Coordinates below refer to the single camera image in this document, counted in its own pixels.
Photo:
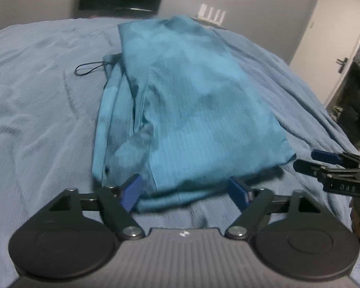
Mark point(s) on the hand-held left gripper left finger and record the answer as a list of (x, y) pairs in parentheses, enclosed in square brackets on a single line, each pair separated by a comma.
[(133, 190)]

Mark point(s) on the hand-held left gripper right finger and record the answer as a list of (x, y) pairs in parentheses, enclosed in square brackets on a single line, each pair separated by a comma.
[(238, 190)]

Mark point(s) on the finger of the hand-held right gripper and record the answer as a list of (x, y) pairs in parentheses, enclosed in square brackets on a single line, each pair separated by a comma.
[(306, 167), (325, 155)]

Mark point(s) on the teal zip jacket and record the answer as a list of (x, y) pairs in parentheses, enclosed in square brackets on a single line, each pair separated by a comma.
[(186, 102)]

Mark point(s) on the white door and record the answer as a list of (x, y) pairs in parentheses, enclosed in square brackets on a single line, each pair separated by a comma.
[(327, 36)]

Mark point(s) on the blue bed blanket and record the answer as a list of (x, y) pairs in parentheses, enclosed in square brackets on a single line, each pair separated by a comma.
[(33, 96)]

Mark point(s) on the white router with antennas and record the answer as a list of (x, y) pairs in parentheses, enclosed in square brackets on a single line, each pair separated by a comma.
[(211, 15)]

